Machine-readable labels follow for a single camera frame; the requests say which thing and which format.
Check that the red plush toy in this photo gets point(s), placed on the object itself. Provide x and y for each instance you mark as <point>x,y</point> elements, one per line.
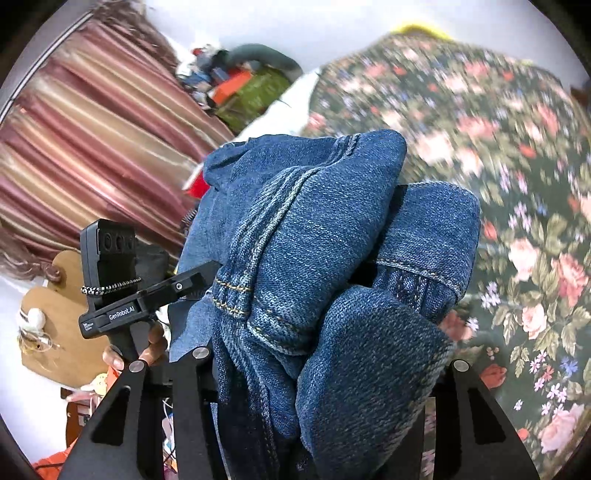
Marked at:
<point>195,186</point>

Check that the yellow blanket edge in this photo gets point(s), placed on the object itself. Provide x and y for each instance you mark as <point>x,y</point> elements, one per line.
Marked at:
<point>423,31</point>

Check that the dark grey cloth pile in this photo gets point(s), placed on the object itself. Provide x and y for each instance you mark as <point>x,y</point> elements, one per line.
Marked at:
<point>255,52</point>

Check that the white pillow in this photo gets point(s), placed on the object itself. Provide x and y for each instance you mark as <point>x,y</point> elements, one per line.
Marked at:
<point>288,114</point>

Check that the orange sleeve forearm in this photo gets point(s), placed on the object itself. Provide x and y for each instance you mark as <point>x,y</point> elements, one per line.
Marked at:
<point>49,468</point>

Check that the brown cardboard piece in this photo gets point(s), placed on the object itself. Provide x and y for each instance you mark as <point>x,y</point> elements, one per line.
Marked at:
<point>61,354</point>

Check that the blue denim jacket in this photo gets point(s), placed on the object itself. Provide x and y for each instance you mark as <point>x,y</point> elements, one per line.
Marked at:
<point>325,313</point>

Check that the dark floral bedspread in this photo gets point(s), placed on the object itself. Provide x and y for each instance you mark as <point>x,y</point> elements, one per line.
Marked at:
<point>509,132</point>

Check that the orange box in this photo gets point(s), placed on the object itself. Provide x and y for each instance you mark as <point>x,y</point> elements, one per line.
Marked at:
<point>226,89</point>

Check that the pink striped curtain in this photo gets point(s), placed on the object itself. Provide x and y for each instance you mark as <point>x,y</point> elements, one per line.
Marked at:
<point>103,130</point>

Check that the green storage bag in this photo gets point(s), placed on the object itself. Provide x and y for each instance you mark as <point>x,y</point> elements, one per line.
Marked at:
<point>252,100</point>

